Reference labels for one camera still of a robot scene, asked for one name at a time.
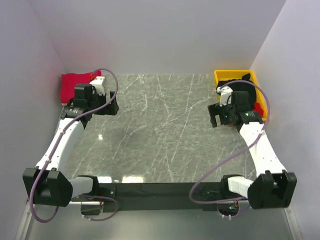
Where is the black t shirt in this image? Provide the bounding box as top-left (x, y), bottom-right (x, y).
top-left (217, 78), bottom-right (257, 110)

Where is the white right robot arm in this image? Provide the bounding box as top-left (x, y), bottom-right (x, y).
top-left (208, 86), bottom-right (297, 209)

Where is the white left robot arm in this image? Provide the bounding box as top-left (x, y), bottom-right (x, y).
top-left (22, 82), bottom-right (119, 207)

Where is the red t shirt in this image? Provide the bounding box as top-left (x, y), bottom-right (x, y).
top-left (251, 101), bottom-right (264, 118)

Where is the yellow plastic bin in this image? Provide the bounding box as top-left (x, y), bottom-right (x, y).
top-left (214, 69), bottom-right (268, 122)

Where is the folded magenta t shirt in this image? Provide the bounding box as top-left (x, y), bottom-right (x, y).
top-left (60, 70), bottom-right (102, 106)

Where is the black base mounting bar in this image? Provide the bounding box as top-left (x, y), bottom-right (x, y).
top-left (80, 182), bottom-right (218, 216)

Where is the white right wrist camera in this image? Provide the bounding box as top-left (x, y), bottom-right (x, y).
top-left (216, 86), bottom-right (233, 107)

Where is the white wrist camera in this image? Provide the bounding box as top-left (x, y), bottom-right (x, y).
top-left (216, 86), bottom-right (233, 107)
top-left (90, 76), bottom-right (106, 96)

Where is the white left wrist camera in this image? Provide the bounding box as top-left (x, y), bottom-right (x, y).
top-left (90, 76), bottom-right (106, 96)

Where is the aluminium frame rail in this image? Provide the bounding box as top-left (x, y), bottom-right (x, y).
top-left (14, 197), bottom-right (103, 240)

